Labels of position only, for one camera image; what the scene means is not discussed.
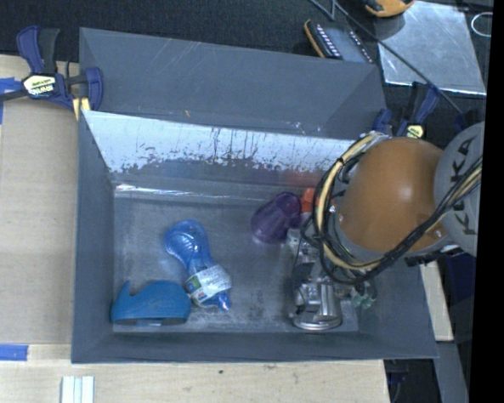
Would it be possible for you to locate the grey metal bin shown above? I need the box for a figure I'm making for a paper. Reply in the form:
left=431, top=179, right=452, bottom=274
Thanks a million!
left=57, top=26, right=459, bottom=387

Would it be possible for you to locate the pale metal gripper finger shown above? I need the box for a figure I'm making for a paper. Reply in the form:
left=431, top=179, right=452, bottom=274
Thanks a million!
left=317, top=283, right=346, bottom=332
left=290, top=283, right=322, bottom=326

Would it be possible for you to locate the blue clear plastic bottle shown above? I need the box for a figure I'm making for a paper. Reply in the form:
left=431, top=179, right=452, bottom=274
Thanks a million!
left=159, top=218, right=238, bottom=312

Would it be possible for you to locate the pale wood flat board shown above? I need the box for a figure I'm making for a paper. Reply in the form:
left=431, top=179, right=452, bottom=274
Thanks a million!
left=0, top=94, right=88, bottom=350

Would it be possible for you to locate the small orange plastic thing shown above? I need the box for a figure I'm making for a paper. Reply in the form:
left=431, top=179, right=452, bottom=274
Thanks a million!
left=300, top=187, right=319, bottom=215

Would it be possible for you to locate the purple plastic cup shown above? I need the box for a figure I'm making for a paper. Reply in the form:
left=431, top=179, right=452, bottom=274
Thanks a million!
left=249, top=190, right=304, bottom=247

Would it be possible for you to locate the blue whale-shaped toy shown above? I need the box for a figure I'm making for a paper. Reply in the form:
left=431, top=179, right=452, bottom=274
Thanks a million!
left=109, top=276, right=195, bottom=328

